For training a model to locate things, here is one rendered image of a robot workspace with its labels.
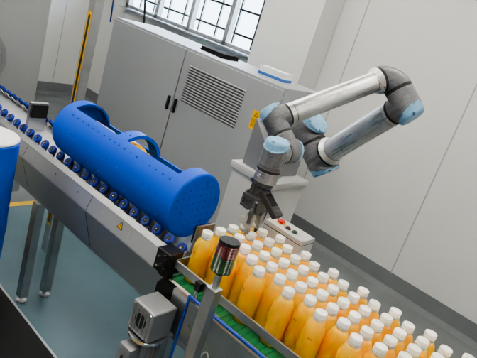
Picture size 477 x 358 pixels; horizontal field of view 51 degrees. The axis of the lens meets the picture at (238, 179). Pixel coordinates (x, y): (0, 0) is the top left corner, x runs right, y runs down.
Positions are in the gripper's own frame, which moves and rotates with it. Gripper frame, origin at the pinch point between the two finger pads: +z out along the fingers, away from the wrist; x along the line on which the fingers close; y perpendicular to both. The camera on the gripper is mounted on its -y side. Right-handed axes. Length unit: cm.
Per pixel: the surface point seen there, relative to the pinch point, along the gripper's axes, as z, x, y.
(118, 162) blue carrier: -2, 19, 61
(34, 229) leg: 63, 14, 121
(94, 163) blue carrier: 5, 19, 77
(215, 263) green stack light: -7.8, 44.5, -19.8
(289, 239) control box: 3.1, -18.8, -6.1
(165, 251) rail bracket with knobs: 10.9, 29.0, 13.4
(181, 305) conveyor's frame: 25.0, 28.3, 0.1
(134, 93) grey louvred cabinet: 25, -151, 265
